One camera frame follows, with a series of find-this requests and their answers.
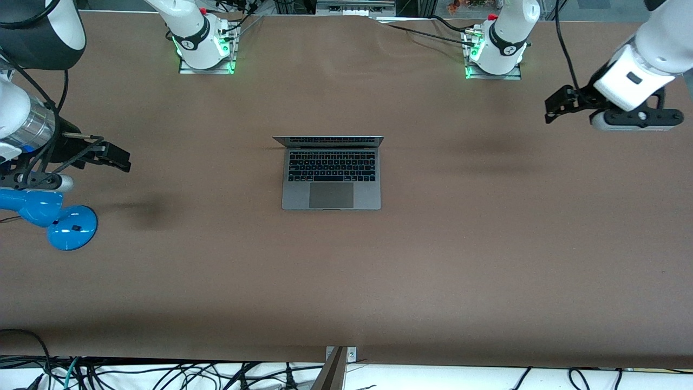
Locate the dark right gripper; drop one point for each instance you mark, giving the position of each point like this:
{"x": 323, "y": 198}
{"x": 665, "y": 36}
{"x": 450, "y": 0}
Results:
{"x": 72, "y": 145}

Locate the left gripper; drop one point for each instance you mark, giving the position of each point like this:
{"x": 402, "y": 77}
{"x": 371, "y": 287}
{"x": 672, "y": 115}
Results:
{"x": 584, "y": 98}

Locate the grey laptop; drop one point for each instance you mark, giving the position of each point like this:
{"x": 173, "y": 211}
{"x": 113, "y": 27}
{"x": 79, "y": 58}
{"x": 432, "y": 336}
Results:
{"x": 331, "y": 195}

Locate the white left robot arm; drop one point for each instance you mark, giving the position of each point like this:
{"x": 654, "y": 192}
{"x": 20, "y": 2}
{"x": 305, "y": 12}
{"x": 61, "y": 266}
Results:
{"x": 660, "y": 32}

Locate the blue desk lamp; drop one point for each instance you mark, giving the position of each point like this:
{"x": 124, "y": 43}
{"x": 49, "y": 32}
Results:
{"x": 73, "y": 230}

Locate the orange clutter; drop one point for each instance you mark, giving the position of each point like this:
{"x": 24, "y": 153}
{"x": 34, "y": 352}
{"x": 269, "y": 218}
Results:
{"x": 460, "y": 5}

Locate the brown table cover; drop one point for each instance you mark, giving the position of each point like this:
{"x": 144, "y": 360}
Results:
{"x": 487, "y": 271}

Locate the grey metal box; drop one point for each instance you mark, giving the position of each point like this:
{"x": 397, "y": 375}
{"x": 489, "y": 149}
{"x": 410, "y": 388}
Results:
{"x": 354, "y": 7}

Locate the white sheet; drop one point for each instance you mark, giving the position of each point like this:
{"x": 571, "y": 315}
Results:
{"x": 433, "y": 379}

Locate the dark metal strut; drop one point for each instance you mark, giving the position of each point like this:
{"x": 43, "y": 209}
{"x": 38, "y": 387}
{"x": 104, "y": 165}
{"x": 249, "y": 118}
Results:
{"x": 331, "y": 376}

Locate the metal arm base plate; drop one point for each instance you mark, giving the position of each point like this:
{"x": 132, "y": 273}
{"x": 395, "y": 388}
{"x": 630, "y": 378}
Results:
{"x": 234, "y": 54}
{"x": 492, "y": 77}

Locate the small metal bracket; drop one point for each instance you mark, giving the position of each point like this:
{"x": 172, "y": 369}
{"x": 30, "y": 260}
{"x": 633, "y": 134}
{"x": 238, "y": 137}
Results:
{"x": 352, "y": 355}

